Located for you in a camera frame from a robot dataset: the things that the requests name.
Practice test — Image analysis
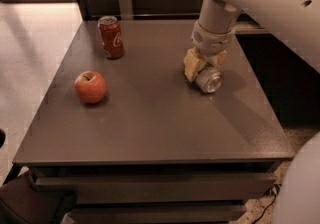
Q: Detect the grey drawer cabinet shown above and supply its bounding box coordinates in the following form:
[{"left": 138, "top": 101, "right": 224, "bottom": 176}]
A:
[{"left": 14, "top": 20, "right": 294, "bottom": 224}]

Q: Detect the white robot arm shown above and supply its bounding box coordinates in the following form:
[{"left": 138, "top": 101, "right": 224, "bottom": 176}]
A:
[{"left": 191, "top": 0, "right": 320, "bottom": 224}]

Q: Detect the silver 7up can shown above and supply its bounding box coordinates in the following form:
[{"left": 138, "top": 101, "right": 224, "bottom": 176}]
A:
[{"left": 195, "top": 67, "right": 222, "bottom": 94}]

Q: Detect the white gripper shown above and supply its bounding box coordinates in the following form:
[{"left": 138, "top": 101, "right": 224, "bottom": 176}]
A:
[{"left": 183, "top": 21, "right": 235, "bottom": 82}]

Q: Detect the left metal bracket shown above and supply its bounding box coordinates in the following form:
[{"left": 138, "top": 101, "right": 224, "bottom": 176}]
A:
[{"left": 118, "top": 0, "right": 134, "bottom": 20}]

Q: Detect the red apple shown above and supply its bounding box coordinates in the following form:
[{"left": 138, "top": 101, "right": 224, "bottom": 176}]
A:
[{"left": 74, "top": 71, "right": 108, "bottom": 104}]

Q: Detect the red cola can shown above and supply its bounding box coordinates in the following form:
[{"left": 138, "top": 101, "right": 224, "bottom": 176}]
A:
[{"left": 98, "top": 16, "right": 125, "bottom": 59}]

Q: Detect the metal wall rail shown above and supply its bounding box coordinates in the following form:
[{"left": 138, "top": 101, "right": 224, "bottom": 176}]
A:
[{"left": 133, "top": 13, "right": 199, "bottom": 19}]

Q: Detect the dark chair seat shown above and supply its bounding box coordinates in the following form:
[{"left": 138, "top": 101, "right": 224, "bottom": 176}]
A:
[{"left": 0, "top": 171, "right": 77, "bottom": 224}]

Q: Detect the black cable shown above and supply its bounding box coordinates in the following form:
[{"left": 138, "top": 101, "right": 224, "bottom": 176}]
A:
[{"left": 251, "top": 184, "right": 281, "bottom": 224}]

